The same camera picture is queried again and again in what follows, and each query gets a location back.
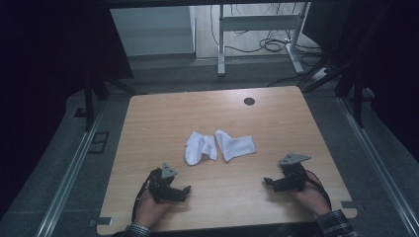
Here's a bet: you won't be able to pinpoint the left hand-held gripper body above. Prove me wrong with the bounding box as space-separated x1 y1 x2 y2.
147 163 182 204

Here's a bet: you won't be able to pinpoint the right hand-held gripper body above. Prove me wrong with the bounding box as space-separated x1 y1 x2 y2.
278 152 312 193

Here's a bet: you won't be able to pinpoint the white sock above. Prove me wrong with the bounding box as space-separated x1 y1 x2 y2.
184 130 218 167
213 128 257 163

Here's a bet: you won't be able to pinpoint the person's left hand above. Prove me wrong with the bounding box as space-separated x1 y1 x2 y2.
133 192 173 229

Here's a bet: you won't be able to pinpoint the black metal stand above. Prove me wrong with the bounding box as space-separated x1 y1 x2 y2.
82 73 140 132
299 6 391 129

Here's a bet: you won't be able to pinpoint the white power strip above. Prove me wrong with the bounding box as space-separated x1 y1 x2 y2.
310 66 331 82

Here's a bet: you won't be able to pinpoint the white partition panel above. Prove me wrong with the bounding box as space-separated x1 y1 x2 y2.
109 5 196 57

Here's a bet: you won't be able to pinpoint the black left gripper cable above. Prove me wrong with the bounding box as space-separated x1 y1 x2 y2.
130 169 156 225

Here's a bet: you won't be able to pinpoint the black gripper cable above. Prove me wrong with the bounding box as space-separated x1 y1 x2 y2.
303 169 332 210
130 169 156 225

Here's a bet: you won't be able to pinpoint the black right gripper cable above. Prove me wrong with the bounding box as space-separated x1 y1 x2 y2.
303 169 332 210

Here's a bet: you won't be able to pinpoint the grey metal floor rail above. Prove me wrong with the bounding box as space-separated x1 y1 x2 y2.
34 101 107 237
337 96 419 233

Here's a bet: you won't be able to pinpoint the black floor cables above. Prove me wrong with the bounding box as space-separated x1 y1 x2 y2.
209 3 323 67

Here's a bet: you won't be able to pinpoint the white metal desk frame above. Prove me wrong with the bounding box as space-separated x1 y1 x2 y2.
216 2 310 78

